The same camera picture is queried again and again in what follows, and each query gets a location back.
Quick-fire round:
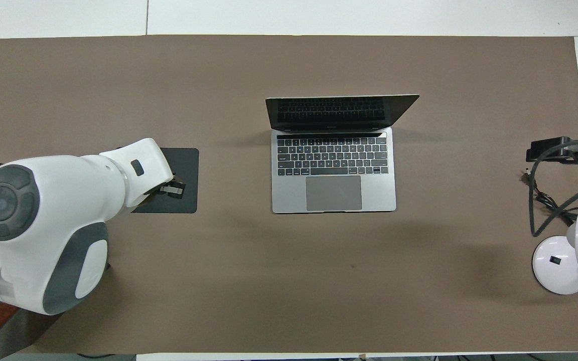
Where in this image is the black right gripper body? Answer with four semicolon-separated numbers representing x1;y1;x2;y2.
544;136;578;164

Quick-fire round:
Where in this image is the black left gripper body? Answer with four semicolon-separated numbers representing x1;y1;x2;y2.
141;173;180;202

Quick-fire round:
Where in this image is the silver laptop with black logo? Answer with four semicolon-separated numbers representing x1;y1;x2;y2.
265;94;420;215

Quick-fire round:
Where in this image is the black mouse pad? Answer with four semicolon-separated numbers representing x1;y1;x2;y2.
131;147;200;214

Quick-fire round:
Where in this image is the white desk lamp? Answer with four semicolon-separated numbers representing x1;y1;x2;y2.
532;207;578;295

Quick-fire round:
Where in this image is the brown table mat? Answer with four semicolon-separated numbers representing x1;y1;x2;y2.
0;35;578;354

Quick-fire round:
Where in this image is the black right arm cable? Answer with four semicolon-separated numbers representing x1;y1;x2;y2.
529;141;578;238

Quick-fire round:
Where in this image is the black lamp power cord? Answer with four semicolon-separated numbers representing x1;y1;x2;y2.
522;170;578;224

